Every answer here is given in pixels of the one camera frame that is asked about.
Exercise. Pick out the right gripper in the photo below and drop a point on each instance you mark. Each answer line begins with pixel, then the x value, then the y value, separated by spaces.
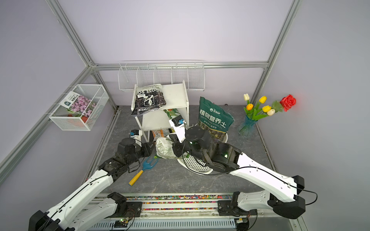
pixel 177 144

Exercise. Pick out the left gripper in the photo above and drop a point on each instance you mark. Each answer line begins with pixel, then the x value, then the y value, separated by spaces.
pixel 147 151

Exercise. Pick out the white fertilizer bag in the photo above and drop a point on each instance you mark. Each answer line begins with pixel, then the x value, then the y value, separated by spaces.
pixel 164 148

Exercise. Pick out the white green small bag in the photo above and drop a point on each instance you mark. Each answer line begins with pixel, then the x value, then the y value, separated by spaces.
pixel 173 114

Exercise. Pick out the tall green soil bag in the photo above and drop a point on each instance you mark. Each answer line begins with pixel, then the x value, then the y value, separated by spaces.
pixel 214 119

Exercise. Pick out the black rose soil bag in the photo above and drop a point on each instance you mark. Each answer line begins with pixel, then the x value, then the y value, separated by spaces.
pixel 147 99

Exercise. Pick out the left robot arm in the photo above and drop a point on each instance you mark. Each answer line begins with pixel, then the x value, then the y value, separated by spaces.
pixel 69 214

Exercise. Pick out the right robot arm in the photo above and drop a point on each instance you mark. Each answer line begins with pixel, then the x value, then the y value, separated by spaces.
pixel 279 194

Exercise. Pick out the white three-tier shelf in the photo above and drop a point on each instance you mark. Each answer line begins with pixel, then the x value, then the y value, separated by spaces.
pixel 176 96

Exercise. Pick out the white perforated plastic basket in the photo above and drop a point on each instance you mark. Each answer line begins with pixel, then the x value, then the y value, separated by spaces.
pixel 193 166

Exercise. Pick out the orange packet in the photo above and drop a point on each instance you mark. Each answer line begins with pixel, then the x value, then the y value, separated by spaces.
pixel 161 133

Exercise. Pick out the blue yellow garden fork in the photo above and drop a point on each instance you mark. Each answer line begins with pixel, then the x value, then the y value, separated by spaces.
pixel 148 164

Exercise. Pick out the glass vase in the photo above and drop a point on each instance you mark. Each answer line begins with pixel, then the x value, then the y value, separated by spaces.
pixel 246 127

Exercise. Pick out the tulip bouquet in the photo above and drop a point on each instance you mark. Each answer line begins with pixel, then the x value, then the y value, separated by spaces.
pixel 258 111

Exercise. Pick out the purple flower seed packet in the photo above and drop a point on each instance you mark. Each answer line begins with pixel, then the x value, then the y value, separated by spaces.
pixel 78 105

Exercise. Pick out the red artificial rose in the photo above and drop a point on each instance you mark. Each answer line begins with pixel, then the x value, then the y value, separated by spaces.
pixel 288 102

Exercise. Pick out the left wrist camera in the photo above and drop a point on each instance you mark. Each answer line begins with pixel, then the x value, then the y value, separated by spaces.
pixel 137 136

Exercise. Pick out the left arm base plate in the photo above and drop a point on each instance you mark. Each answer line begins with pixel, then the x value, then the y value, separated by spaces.
pixel 128 209

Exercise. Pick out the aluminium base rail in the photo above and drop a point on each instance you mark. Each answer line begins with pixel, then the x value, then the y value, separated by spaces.
pixel 182 212

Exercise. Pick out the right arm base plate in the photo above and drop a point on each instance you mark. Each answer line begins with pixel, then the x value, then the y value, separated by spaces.
pixel 225 208

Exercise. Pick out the white wire wall rack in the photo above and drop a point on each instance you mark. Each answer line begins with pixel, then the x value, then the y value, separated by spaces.
pixel 164 72

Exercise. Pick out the white wire cube basket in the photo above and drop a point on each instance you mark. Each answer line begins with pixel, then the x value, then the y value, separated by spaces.
pixel 67 122

